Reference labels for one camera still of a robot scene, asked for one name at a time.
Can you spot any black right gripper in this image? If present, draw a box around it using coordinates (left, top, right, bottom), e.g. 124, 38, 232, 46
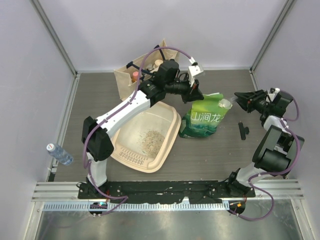
234, 90, 274, 114

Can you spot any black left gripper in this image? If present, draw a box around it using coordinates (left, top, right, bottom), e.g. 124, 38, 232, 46
164, 76, 204, 105

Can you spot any green litter bag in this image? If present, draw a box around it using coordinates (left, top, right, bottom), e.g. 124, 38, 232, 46
178, 92, 230, 139

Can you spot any black bag clip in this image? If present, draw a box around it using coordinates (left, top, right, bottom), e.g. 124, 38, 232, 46
238, 121, 250, 141

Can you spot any clear plastic scoop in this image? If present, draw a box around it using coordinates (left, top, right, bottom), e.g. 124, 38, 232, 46
218, 96, 238, 110

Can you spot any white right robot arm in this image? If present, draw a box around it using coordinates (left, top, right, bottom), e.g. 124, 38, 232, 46
225, 88, 305, 198

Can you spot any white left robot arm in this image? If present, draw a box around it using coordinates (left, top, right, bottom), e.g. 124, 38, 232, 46
81, 59, 204, 200

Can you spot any cat litter pile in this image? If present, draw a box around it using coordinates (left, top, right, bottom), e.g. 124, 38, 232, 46
138, 130, 165, 158

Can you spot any cream plastic litter box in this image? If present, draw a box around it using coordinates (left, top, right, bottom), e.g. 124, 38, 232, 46
111, 101, 182, 174

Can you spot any beige capped bottle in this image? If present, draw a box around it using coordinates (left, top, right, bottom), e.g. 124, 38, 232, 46
153, 59, 163, 69

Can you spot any pink capped bottle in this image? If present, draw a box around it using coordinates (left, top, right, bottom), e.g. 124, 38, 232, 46
131, 71, 139, 83

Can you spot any beige canvas tote bag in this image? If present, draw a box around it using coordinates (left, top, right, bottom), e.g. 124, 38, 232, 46
113, 49, 179, 101

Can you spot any clear water bottle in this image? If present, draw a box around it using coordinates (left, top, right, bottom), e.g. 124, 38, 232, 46
46, 143, 73, 166

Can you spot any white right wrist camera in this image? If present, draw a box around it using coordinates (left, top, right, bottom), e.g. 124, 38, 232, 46
266, 88, 280, 103

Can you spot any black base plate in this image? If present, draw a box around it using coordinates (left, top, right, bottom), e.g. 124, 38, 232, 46
77, 179, 256, 204

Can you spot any perforated cable duct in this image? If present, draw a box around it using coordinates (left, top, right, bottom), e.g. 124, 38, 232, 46
42, 199, 230, 212

